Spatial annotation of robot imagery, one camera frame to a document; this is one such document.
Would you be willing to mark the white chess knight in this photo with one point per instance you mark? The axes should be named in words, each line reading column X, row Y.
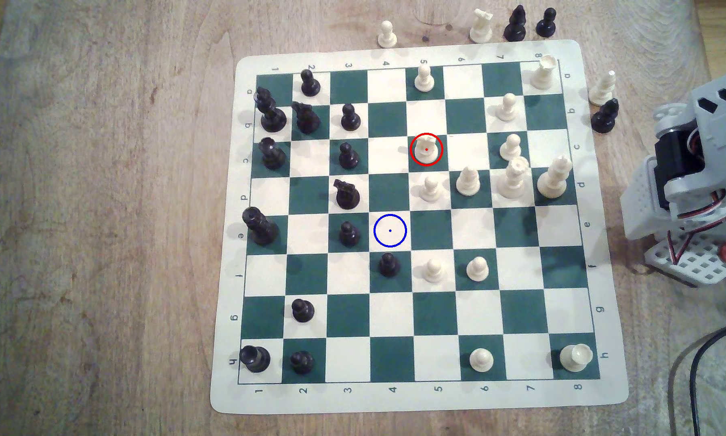
column 427, row 152
column 481, row 28

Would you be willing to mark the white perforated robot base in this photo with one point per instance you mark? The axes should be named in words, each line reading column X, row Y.
column 699, row 263

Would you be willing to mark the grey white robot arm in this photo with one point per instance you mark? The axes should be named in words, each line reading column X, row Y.
column 723, row 136

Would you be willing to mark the black chess knight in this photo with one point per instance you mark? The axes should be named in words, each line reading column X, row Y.
column 346, row 195

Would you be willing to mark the white chess pawn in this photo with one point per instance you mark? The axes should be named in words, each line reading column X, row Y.
column 477, row 270
column 511, row 149
column 387, row 36
column 431, row 190
column 434, row 272
column 424, row 80
column 481, row 361
column 507, row 109

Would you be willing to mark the black chess rook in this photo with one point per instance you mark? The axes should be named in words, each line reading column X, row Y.
column 273, row 155
column 255, row 359

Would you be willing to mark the white chess bishop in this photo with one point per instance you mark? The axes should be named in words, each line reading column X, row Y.
column 468, row 182
column 602, row 91

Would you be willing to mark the black chess bishop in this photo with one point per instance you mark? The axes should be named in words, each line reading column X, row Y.
column 306, row 120
column 515, row 27

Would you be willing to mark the black chess king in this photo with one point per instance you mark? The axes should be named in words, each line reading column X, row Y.
column 272, row 118

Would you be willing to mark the green white chess mat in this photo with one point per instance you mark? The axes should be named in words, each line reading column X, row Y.
column 348, row 360

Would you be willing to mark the white chess queen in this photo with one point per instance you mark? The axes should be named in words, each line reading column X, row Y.
column 513, row 180

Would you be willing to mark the white chess king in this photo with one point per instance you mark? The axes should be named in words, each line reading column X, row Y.
column 553, row 180

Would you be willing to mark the white chess rook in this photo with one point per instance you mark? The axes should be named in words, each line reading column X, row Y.
column 575, row 358
column 543, row 74

